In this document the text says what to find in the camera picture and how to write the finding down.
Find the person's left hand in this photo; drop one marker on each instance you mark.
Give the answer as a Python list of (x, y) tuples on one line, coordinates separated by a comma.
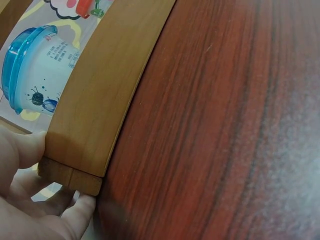
[(22, 215)]

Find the person's left thumb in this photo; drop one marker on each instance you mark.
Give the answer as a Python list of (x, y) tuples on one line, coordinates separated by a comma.
[(27, 151)]

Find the person's left fingers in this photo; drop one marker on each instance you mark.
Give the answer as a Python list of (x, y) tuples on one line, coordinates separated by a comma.
[(80, 207)]

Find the brown wooden box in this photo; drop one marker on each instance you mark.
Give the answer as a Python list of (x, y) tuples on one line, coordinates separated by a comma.
[(100, 87)]

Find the white cup with blue lid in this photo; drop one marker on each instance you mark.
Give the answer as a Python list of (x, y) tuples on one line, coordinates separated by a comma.
[(40, 67)]

